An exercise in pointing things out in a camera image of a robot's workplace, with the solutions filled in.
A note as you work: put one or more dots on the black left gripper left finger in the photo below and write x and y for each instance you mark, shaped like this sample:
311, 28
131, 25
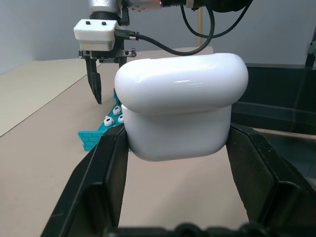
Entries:
98, 187

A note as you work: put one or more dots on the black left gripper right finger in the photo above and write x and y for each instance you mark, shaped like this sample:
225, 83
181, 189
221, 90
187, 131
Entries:
266, 182

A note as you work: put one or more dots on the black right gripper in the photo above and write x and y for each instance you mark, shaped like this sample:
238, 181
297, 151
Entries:
106, 54

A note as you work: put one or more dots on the white earbuds charging case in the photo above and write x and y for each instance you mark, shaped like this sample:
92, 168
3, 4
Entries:
177, 103

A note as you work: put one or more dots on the black plastic bin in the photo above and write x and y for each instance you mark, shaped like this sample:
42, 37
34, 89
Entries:
276, 98

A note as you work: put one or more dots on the white earbud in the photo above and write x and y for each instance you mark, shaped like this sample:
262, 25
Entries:
108, 121
121, 118
117, 110

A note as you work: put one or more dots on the teal brick-pattern tray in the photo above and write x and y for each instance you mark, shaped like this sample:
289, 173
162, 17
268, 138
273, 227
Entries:
90, 139

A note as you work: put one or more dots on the light wooden stick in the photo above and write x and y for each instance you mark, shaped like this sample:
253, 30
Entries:
200, 27

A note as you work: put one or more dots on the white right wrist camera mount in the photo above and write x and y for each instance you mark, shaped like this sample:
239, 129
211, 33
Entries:
95, 33

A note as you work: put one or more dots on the dark post with green part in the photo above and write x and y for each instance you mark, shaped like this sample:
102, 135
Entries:
311, 51

